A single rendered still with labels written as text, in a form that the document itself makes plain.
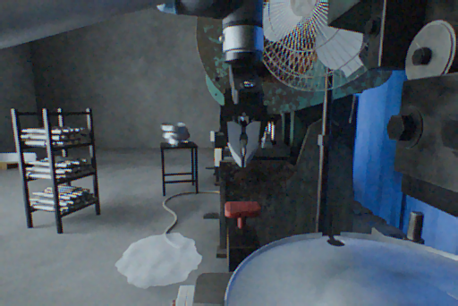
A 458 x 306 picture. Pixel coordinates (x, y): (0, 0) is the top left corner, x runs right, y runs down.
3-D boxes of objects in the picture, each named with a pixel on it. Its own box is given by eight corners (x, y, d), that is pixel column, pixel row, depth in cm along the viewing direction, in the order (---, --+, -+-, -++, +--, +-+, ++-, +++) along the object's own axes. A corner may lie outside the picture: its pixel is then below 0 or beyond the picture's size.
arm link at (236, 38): (267, 25, 48) (219, 25, 48) (266, 52, 49) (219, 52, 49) (260, 36, 56) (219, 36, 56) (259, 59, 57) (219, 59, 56)
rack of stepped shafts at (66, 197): (63, 234, 213) (50, 108, 196) (21, 226, 227) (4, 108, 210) (105, 215, 253) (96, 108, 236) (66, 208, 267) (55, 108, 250)
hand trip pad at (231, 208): (224, 248, 54) (224, 210, 53) (224, 234, 60) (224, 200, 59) (261, 247, 54) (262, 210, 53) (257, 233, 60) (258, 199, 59)
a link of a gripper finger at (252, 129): (256, 162, 60) (256, 118, 58) (259, 167, 54) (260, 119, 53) (241, 162, 60) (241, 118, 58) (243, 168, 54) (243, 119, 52)
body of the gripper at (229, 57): (258, 118, 60) (258, 59, 58) (265, 120, 52) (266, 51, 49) (223, 118, 60) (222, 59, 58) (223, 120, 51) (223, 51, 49)
